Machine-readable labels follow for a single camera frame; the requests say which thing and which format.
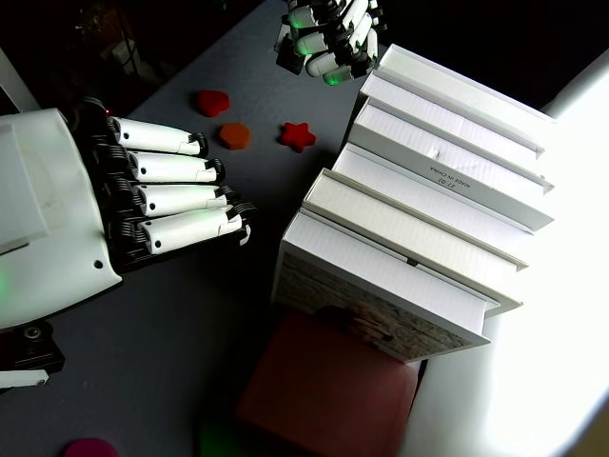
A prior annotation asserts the Fashion India book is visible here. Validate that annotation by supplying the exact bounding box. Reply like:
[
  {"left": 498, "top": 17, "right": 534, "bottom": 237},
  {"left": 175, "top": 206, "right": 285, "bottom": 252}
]
[{"left": 331, "top": 141, "right": 532, "bottom": 266}]

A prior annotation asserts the red star block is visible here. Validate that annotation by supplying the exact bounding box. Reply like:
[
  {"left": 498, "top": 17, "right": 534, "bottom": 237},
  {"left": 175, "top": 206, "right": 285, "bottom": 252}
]
[{"left": 278, "top": 121, "right": 318, "bottom": 154}]

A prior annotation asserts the plain white book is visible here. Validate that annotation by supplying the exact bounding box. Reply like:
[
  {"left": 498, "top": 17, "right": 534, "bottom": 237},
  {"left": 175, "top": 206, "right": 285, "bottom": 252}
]
[
  {"left": 374, "top": 43, "right": 558, "bottom": 156},
  {"left": 359, "top": 73, "right": 556, "bottom": 194}
]

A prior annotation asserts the orange hexagon block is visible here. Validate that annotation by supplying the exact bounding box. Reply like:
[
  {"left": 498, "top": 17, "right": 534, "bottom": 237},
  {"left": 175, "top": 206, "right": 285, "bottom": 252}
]
[{"left": 218, "top": 122, "right": 252, "bottom": 151}]

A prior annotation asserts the red heart block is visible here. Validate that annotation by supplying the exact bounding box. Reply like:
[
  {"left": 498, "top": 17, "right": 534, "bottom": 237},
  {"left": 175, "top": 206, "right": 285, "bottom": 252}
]
[{"left": 196, "top": 89, "right": 231, "bottom": 117}]

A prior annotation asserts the white book with beige cover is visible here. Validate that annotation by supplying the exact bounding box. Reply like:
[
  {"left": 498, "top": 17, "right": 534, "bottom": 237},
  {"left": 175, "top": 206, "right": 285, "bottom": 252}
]
[{"left": 302, "top": 166, "right": 530, "bottom": 287}]

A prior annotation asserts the book with wood-print cover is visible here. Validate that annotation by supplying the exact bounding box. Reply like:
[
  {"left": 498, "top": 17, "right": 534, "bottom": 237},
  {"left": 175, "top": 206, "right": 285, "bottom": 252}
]
[{"left": 270, "top": 208, "right": 524, "bottom": 367}]

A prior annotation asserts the large white curved stand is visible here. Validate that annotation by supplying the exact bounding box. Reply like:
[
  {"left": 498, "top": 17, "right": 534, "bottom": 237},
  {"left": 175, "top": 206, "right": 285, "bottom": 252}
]
[{"left": 402, "top": 47, "right": 609, "bottom": 457}]

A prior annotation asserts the grey table cloth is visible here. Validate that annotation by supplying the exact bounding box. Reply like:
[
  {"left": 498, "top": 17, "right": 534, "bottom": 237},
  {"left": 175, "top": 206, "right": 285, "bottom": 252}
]
[{"left": 0, "top": 0, "right": 432, "bottom": 457}]

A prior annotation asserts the dusty red box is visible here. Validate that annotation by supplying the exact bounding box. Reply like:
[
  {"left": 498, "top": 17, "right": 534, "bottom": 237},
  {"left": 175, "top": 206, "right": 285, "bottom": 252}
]
[{"left": 236, "top": 311, "right": 422, "bottom": 457}]

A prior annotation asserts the crimson round block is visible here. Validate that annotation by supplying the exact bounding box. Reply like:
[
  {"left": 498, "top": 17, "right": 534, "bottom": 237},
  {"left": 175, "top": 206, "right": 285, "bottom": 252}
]
[{"left": 62, "top": 437, "right": 121, "bottom": 457}]

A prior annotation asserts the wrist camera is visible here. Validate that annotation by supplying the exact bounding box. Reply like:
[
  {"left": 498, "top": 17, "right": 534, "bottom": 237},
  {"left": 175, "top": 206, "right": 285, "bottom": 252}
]
[{"left": 274, "top": 26, "right": 306, "bottom": 76}]

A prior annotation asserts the pale background post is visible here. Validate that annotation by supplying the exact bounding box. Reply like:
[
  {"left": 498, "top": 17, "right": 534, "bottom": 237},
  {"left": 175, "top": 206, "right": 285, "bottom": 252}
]
[{"left": 0, "top": 46, "right": 41, "bottom": 114}]

